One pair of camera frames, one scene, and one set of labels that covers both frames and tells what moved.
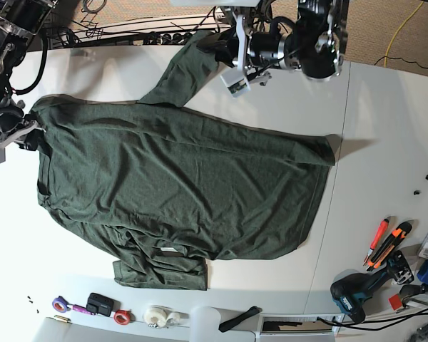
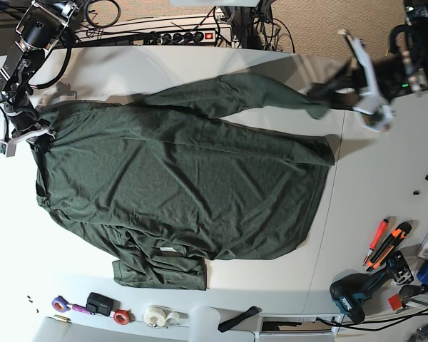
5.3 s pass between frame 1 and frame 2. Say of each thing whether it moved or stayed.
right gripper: moved
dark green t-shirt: moved
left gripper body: moved
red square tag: stayed
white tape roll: stayed
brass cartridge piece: stayed
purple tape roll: stayed
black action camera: stayed
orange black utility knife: stayed
